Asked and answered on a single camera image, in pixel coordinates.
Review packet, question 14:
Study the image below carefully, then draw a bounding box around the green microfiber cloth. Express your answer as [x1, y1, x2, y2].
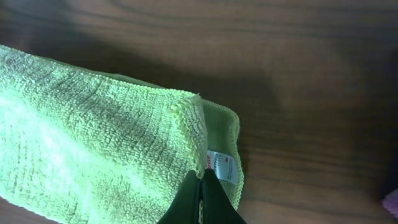
[1, 46, 244, 223]

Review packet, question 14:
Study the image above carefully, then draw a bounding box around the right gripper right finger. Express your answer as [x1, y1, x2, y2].
[201, 169, 246, 224]

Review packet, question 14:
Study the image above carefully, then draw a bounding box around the crumpled purple cloth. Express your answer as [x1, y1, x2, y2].
[382, 189, 398, 219]

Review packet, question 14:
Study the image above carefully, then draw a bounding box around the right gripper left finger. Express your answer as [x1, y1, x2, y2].
[157, 170, 200, 224]

